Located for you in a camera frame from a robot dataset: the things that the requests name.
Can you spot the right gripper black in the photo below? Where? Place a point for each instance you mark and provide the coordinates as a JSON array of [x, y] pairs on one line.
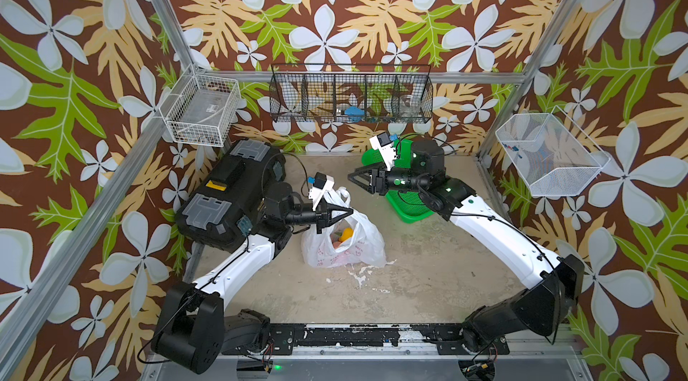
[[382, 177]]

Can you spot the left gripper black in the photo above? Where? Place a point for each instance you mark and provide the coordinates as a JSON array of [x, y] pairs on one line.
[[323, 214]]

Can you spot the yellow peach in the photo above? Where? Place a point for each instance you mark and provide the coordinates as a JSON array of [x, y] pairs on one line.
[[346, 234]]

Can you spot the white plastic bag red print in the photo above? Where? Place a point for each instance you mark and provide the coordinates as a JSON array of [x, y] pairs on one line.
[[353, 240]]

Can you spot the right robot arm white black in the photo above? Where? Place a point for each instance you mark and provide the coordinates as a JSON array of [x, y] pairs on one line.
[[552, 284]]

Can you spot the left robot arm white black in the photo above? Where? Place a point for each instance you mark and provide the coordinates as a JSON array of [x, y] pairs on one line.
[[193, 329]]

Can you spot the green plastic basket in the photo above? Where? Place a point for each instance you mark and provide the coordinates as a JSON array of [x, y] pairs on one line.
[[407, 205]]

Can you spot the blue object in basket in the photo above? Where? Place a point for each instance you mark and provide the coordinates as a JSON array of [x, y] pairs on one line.
[[354, 114]]

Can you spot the black toolbox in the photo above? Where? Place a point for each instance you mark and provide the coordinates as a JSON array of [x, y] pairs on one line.
[[224, 209]]

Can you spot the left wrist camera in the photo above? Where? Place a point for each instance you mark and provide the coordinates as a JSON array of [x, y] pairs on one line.
[[321, 184]]

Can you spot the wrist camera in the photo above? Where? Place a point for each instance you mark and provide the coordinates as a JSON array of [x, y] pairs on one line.
[[385, 144], [321, 184]]

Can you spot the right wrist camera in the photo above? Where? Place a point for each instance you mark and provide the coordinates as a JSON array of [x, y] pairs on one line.
[[385, 144]]

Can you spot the black wire basket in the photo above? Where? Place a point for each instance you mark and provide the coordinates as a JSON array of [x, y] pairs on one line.
[[387, 93]]

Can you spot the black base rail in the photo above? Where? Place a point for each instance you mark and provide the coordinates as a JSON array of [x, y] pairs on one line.
[[446, 338]]

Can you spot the white wire basket left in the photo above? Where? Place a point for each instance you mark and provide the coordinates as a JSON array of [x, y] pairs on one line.
[[200, 108]]

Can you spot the white wire basket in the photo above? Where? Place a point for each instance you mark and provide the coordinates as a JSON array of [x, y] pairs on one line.
[[552, 153], [200, 108]]

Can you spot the white wire basket right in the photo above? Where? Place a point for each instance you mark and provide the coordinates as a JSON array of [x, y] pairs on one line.
[[552, 153]]

